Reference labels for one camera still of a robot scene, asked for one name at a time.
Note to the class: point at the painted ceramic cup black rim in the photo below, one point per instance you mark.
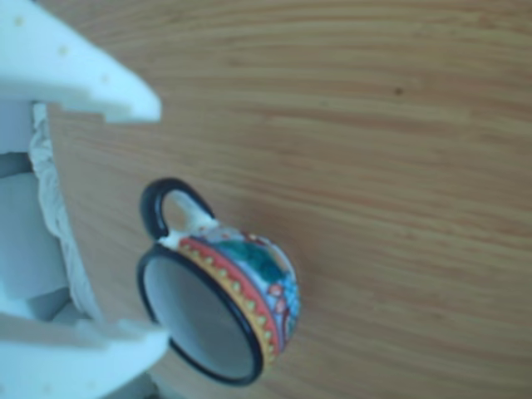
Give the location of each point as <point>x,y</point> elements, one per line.
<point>199,316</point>

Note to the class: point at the white knitted blanket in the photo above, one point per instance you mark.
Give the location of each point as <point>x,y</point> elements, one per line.
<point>47,178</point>

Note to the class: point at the beige sofa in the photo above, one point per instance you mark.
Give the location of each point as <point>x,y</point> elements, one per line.
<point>21,228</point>

